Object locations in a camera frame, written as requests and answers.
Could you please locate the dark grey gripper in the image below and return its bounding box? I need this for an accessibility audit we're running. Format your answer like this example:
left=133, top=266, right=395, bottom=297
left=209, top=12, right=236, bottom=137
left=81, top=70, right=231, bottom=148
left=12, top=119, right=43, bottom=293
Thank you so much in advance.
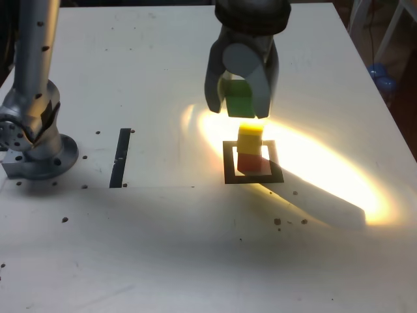
left=203, top=27, right=281, bottom=119

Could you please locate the green cube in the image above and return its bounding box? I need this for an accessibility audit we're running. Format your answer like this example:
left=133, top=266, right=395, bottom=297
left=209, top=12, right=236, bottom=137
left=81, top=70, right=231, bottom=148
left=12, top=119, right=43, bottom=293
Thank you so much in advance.
left=218, top=78, right=256, bottom=119

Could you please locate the yellow cube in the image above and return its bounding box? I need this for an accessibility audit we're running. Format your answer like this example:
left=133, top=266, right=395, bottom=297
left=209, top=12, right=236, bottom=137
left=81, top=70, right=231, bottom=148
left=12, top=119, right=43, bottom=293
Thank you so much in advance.
left=237, top=122, right=264, bottom=156

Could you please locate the red cube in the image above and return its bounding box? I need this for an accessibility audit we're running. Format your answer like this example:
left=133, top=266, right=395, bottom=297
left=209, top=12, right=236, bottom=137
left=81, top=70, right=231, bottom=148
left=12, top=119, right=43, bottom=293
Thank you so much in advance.
left=237, top=153, right=263, bottom=173

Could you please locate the black tape square outline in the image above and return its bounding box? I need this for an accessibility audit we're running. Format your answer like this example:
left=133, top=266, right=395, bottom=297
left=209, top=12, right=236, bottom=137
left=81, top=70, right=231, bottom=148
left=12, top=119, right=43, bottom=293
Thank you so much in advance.
left=222, top=139, right=285, bottom=185

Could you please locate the black tape strip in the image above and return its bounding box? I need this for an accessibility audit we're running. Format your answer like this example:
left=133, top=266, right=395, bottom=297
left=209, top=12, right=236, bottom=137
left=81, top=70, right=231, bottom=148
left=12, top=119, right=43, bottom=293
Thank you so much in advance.
left=109, top=128, right=132, bottom=189

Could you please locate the blue round object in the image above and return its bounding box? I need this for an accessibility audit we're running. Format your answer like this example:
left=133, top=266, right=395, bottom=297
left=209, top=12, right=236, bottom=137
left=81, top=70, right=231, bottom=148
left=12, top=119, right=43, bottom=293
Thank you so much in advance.
left=367, top=62, right=398, bottom=98

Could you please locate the thin black hanging cable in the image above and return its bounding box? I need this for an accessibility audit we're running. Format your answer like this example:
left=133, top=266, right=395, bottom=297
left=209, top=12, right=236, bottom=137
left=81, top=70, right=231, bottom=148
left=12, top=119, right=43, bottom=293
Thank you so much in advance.
left=367, top=0, right=376, bottom=65

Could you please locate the white metal frame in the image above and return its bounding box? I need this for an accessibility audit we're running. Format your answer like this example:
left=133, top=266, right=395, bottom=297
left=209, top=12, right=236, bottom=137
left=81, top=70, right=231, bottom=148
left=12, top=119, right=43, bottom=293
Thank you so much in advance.
left=345, top=0, right=417, bottom=65

